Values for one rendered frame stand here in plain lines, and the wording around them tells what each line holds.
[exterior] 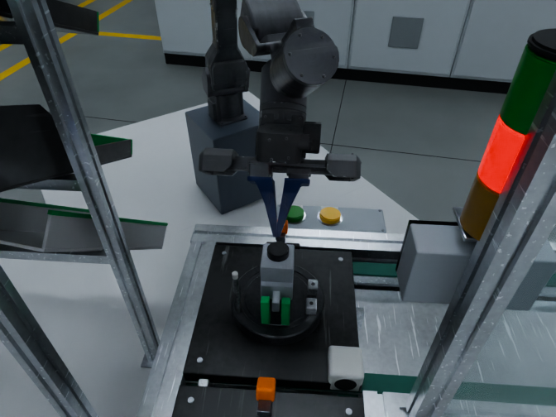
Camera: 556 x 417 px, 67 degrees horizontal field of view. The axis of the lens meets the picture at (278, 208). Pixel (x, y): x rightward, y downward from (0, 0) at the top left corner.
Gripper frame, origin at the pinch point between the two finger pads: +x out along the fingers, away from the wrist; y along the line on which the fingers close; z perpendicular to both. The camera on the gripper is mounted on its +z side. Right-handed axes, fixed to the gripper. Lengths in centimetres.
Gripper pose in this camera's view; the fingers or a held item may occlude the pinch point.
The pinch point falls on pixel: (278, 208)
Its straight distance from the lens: 51.1
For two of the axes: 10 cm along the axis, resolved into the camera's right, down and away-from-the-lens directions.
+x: -0.5, 10.0, -0.1
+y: 10.0, 0.5, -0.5
